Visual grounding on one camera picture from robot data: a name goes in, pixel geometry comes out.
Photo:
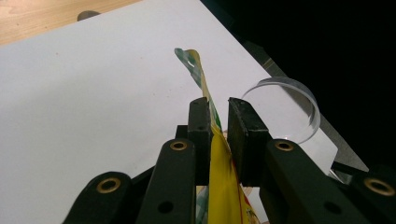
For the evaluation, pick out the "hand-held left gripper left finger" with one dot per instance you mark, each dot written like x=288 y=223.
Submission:
x=199 y=143

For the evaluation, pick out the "clear glass jar with lid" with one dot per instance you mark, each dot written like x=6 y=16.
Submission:
x=289 y=118

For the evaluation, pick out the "white table mat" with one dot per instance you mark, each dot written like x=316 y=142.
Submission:
x=93 y=109

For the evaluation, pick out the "black round table grommet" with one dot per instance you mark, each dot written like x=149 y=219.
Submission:
x=88 y=15

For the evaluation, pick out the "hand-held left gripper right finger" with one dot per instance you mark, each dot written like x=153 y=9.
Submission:
x=246 y=146

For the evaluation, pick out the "yellow green spout pouch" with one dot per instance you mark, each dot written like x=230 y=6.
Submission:
x=221 y=177

